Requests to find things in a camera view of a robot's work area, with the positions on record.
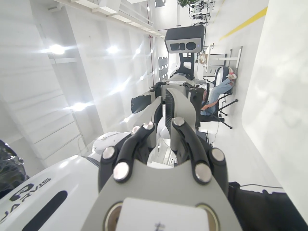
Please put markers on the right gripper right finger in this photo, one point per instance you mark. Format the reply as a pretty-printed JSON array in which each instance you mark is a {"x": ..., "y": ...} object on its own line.
[{"x": 182, "y": 126}]

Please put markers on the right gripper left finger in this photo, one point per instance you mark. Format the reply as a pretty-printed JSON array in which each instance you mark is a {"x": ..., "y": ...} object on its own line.
[{"x": 134, "y": 143}]

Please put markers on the robot body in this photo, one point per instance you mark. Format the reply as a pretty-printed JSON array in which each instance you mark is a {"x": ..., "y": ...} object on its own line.
[{"x": 60, "y": 183}]

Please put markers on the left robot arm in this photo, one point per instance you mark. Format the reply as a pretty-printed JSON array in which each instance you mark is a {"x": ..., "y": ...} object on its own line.
[{"x": 108, "y": 143}]

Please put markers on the person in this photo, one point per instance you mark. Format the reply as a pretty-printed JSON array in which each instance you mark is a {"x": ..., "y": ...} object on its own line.
[{"x": 220, "y": 90}]

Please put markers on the white desk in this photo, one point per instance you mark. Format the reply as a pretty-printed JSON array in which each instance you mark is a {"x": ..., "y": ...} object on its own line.
[{"x": 237, "y": 56}]

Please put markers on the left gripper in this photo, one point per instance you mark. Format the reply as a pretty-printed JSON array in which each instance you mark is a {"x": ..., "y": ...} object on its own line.
[{"x": 178, "y": 84}]

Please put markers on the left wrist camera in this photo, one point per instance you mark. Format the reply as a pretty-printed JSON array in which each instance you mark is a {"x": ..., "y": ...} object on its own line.
[{"x": 184, "y": 39}]

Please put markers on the black fabric cover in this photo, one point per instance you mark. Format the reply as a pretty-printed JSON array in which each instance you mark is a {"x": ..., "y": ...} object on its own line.
[{"x": 269, "y": 212}]

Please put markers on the small cardboard box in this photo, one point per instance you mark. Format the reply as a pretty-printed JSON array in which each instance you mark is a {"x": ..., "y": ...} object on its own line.
[{"x": 202, "y": 59}]

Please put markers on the black office chair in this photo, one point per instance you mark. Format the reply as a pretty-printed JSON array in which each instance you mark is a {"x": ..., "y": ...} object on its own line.
[{"x": 211, "y": 117}]

